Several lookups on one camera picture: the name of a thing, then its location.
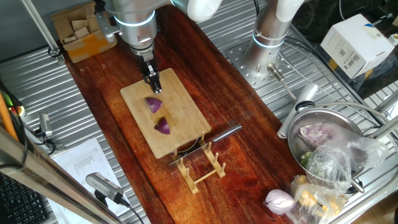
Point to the thin metal rod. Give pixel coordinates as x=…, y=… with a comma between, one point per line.
x=40, y=28

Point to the wrist camera on silver bracket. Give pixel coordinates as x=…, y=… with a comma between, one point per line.
x=107, y=28

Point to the shiny metal bar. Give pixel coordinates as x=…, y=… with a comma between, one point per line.
x=46, y=177

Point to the metal clamp right edge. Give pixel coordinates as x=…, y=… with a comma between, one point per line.
x=45, y=124

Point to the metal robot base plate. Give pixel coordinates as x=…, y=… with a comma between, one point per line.
x=236, y=62

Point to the purple onion wedge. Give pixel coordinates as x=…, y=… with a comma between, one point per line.
x=153, y=104
x=163, y=127

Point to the clear bag of greens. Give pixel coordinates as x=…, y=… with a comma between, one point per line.
x=329, y=168

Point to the plastic bag of chopped onion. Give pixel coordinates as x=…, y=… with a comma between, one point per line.
x=342, y=137

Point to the small wooden block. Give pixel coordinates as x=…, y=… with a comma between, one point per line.
x=69, y=39
x=80, y=24
x=93, y=23
x=82, y=32

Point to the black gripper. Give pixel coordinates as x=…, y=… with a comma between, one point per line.
x=147, y=65

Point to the clear bag of yellow food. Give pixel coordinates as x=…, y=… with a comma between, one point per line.
x=314, y=202

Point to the peeled purple onion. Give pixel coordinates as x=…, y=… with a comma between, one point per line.
x=278, y=202

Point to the white cardboard box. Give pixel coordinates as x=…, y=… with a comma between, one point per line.
x=354, y=43

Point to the metal pipe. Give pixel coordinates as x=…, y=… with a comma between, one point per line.
x=384, y=127

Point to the printed paper sheet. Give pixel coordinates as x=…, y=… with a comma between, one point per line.
x=84, y=161

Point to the steel cleaver knife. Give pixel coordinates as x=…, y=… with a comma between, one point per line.
x=224, y=134

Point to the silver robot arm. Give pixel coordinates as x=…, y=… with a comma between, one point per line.
x=138, y=28

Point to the steel bowl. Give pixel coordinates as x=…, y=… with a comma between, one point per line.
x=314, y=116

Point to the brown cardboard box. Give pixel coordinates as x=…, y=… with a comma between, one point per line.
x=90, y=46

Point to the black keyboard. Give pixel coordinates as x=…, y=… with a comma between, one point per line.
x=18, y=202

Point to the orange pole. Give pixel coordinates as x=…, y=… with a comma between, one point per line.
x=6, y=119

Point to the bamboo cutting board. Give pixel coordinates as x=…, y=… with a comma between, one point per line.
x=174, y=109

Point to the wooden peg rack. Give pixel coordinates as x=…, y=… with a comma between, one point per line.
x=189, y=180

